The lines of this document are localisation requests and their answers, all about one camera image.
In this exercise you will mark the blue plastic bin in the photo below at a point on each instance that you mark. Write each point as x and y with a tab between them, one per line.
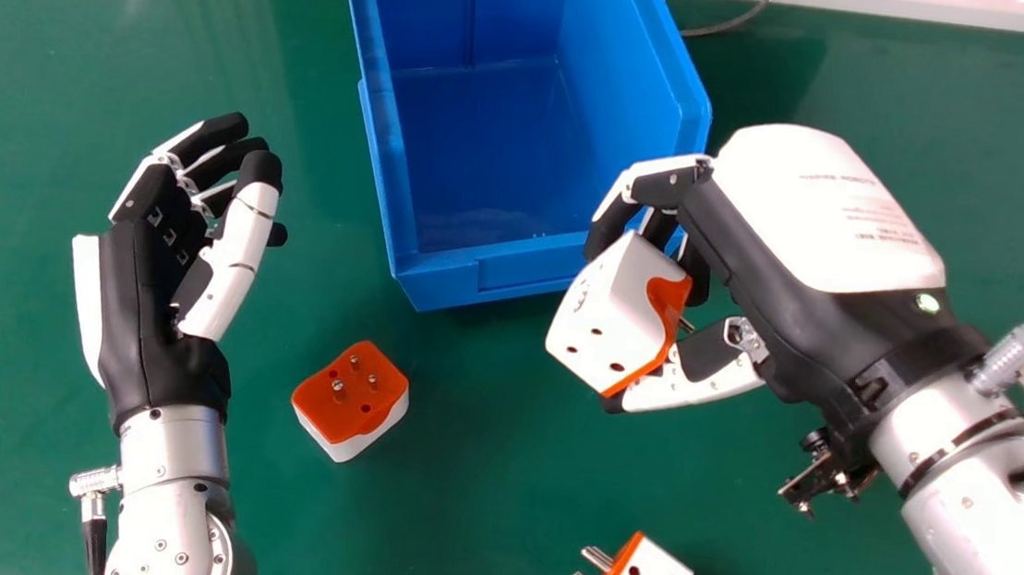
508	120

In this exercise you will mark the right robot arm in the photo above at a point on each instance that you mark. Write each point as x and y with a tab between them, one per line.
976	495

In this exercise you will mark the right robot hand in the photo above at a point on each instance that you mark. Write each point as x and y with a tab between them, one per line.
811	258

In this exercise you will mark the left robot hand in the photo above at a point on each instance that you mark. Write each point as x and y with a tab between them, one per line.
148	311

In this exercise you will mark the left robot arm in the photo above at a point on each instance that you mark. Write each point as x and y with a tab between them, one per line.
164	507

